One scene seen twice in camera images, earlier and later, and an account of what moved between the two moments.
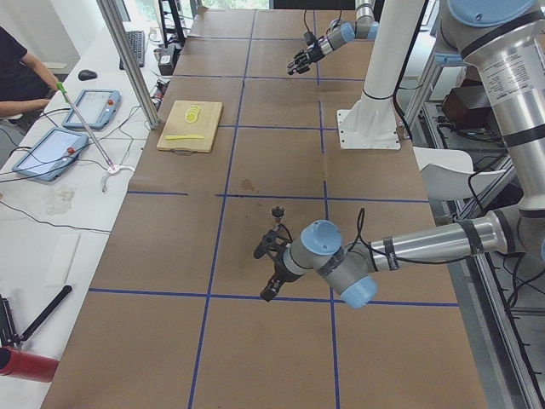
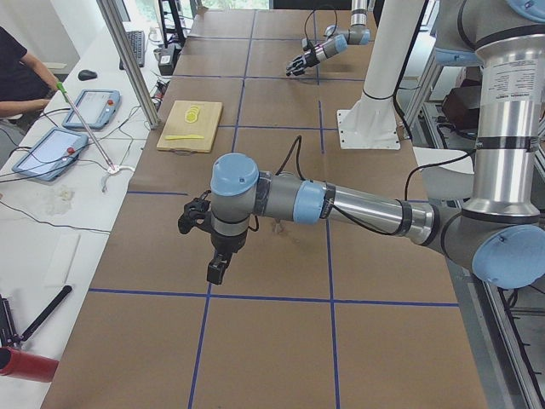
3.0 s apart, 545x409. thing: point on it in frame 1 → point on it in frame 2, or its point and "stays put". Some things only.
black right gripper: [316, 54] stays put
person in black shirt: [25, 83] stays put
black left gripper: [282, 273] → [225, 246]
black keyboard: [136, 39] stays put
